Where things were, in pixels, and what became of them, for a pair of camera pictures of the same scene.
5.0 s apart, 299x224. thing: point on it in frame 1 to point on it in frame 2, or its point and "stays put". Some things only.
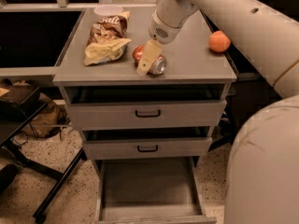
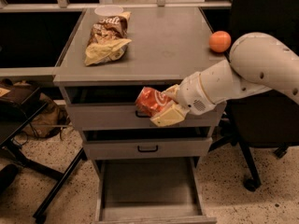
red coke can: (157, 68) to (150, 102)
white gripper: (161, 32) to (192, 92)
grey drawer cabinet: (147, 133) stays put
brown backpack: (48, 120) stays put
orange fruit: (219, 41) stays put
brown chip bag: (107, 40) stays put
